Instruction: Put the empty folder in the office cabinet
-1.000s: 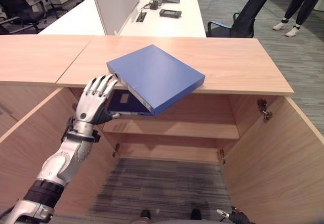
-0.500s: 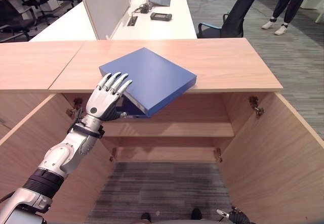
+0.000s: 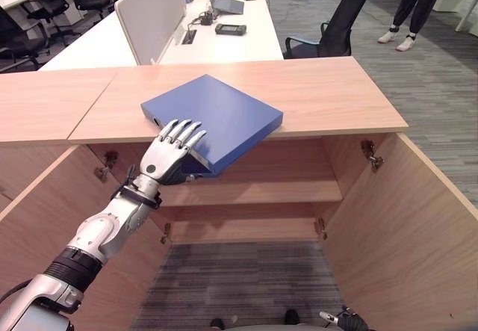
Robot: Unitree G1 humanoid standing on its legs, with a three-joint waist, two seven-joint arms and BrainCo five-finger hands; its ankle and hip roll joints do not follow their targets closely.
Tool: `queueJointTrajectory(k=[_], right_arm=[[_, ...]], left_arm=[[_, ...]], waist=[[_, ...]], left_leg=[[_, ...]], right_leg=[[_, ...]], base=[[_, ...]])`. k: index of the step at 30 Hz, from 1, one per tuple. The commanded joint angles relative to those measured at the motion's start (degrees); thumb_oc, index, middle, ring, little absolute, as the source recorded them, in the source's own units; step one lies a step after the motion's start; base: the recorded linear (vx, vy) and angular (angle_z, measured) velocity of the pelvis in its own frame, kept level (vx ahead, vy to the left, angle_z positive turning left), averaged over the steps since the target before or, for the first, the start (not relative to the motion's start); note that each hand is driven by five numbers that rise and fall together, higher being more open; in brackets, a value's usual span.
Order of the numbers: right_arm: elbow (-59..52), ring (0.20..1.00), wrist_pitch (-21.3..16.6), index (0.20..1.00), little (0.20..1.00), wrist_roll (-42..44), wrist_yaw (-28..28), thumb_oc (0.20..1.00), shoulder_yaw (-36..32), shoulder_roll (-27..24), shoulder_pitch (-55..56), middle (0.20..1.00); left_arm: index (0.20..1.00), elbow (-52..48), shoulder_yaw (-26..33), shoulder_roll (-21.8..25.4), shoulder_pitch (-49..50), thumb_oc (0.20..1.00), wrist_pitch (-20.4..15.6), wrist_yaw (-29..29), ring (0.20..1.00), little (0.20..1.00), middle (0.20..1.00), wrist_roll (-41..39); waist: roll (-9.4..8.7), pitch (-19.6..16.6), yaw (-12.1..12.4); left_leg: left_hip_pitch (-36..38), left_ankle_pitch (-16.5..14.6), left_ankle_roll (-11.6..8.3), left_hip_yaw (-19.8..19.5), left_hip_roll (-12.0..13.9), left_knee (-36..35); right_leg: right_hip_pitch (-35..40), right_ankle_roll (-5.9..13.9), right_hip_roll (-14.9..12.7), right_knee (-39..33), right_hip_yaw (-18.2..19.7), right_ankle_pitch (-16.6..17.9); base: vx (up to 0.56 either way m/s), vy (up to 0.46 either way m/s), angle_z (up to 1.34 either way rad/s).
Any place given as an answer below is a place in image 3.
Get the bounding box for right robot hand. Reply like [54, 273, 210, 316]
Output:
[319, 307, 370, 331]

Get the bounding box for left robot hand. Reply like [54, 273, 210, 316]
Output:
[130, 119, 208, 197]

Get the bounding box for blue folder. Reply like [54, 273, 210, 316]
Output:
[140, 74, 284, 178]

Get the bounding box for wooden cabinet shelf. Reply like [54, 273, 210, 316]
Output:
[159, 179, 343, 207]

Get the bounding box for adjacent wooden cabinet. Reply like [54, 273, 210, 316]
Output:
[0, 67, 120, 212]

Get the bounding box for wooden office cabinet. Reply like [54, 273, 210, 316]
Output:
[66, 56, 410, 246]

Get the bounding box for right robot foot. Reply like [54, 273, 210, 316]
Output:
[283, 308, 300, 327]

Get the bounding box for long white desk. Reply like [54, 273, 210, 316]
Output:
[39, 0, 285, 72]

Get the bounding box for white desk partition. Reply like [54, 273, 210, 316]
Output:
[114, 0, 187, 66]

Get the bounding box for black handheld controller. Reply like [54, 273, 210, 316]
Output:
[214, 23, 248, 36]

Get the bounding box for black chair with teal armrests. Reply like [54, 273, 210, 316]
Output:
[284, 0, 376, 60]

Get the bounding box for small black device with cables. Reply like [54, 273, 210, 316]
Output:
[190, 9, 218, 26]

